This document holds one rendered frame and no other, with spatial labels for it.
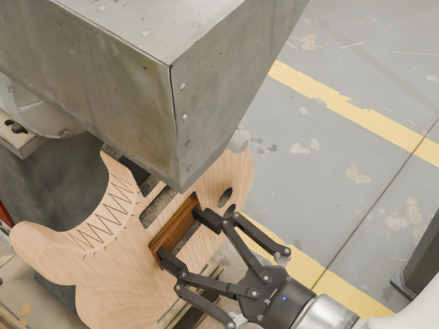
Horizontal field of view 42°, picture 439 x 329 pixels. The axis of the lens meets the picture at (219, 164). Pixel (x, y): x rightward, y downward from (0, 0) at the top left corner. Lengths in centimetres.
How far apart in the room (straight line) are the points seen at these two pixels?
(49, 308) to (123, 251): 94
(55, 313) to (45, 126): 93
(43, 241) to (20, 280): 111
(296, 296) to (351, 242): 133
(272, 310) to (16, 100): 40
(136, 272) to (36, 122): 23
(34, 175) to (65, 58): 63
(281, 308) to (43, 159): 52
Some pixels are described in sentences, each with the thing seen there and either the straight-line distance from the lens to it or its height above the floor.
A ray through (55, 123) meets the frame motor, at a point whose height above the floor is 120.
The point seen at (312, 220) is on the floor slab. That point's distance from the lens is 208.
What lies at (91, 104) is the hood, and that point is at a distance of 47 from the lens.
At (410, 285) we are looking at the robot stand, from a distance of 197.
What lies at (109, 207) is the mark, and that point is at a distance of 70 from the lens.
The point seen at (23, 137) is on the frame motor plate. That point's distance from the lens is 89.
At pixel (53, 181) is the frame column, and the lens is 111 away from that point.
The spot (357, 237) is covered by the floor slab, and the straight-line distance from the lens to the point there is 207.
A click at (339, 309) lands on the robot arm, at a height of 110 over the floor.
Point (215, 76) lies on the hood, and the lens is 41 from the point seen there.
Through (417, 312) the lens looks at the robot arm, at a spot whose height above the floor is 126.
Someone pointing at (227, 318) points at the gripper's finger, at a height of 106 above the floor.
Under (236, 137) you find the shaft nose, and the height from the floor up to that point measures 126.
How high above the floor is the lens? 177
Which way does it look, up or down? 54 degrees down
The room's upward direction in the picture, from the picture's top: 1 degrees counter-clockwise
